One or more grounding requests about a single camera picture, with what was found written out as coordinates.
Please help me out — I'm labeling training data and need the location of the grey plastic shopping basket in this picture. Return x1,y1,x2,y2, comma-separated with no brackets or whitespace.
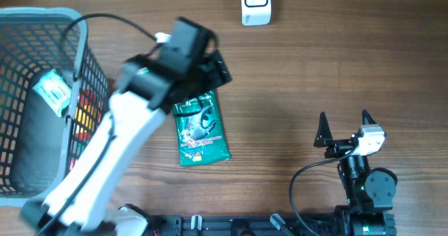
1,7,109,207

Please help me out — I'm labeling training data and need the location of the green 3M gloves package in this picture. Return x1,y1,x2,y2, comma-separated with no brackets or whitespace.
172,90,231,167

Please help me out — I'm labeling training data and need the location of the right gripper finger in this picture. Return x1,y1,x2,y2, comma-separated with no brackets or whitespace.
362,109,377,125
314,111,333,148

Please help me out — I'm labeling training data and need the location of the black camera cable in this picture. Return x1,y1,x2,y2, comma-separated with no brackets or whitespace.
62,13,162,48
288,145,358,236

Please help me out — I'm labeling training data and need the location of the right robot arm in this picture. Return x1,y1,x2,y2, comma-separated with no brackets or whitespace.
314,110,398,236

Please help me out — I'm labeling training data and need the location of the red chili sauce bottle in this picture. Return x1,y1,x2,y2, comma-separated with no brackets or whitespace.
67,89,104,172

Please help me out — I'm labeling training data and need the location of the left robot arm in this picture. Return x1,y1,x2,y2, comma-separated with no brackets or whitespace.
21,17,231,235

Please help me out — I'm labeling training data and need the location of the white barcode scanner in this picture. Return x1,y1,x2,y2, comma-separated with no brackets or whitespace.
241,0,272,27

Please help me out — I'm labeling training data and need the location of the black right camera cable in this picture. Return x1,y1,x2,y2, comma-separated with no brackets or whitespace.
288,145,358,236

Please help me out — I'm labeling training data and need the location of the teal wet wipes pack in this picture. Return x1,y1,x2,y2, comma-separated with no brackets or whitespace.
33,69,71,117

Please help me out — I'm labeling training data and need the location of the black left camera cable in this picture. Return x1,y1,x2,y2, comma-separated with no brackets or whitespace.
62,13,162,48

